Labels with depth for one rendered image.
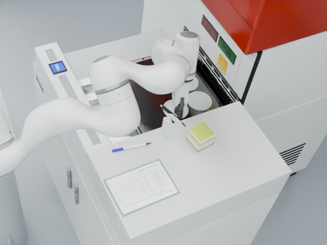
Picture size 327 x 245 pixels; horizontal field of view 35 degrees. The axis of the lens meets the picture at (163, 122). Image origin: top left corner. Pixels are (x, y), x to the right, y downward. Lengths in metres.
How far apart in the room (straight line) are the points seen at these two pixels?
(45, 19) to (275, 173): 2.31
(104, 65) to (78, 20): 2.31
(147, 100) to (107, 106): 0.62
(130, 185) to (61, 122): 0.38
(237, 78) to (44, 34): 1.91
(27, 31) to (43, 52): 1.53
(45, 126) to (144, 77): 0.31
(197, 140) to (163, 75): 0.41
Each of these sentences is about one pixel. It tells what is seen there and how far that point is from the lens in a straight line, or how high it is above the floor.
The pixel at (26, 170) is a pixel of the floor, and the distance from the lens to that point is 2.90.
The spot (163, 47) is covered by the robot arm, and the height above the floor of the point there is 1.26.
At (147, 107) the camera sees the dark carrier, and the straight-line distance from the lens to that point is 1.99.
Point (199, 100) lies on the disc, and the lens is 2.04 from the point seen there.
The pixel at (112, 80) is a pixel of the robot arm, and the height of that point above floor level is 1.40.
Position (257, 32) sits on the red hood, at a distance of 1.73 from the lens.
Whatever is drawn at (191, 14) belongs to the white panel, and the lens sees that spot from 2.15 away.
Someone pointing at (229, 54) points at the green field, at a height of 1.10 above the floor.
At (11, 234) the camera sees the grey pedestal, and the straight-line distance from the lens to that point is 2.48.
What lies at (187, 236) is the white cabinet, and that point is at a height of 0.78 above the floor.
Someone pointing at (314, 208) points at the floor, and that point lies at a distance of 3.01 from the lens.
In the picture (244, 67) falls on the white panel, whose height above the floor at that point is 1.12.
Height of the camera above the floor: 2.42
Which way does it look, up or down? 51 degrees down
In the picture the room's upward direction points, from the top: 11 degrees clockwise
